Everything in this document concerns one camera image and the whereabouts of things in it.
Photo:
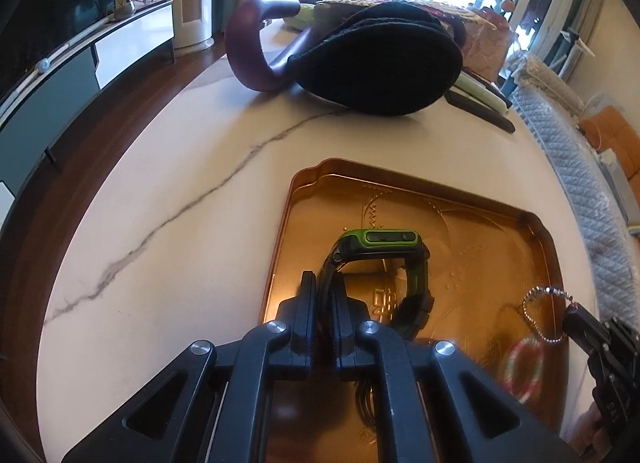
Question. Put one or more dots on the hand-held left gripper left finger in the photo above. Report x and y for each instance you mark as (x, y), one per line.
(307, 295)

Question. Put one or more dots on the quilted grey sofa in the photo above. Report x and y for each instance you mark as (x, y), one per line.
(575, 168)

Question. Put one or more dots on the pale green flat case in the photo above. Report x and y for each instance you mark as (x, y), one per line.
(482, 90)

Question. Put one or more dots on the green and black wristwatch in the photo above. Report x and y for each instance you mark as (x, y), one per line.
(390, 237)

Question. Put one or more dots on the person's right hand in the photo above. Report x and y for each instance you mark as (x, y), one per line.
(587, 430)

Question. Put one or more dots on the black flat-screen television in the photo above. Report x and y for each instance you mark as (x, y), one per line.
(45, 8)

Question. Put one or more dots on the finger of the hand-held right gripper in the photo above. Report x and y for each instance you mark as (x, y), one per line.
(580, 328)

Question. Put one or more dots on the orange chair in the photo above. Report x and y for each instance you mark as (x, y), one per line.
(612, 128)

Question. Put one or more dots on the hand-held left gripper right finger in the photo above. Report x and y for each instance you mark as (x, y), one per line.
(343, 330)

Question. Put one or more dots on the copper embossed metal tray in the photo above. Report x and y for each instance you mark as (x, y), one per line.
(450, 233)

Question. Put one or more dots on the pink patterned bag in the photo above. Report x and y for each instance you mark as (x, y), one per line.
(485, 48)

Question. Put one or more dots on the white and green television cabinet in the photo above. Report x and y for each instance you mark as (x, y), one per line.
(130, 43)

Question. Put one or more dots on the black flat bar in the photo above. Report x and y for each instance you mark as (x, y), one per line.
(482, 110)

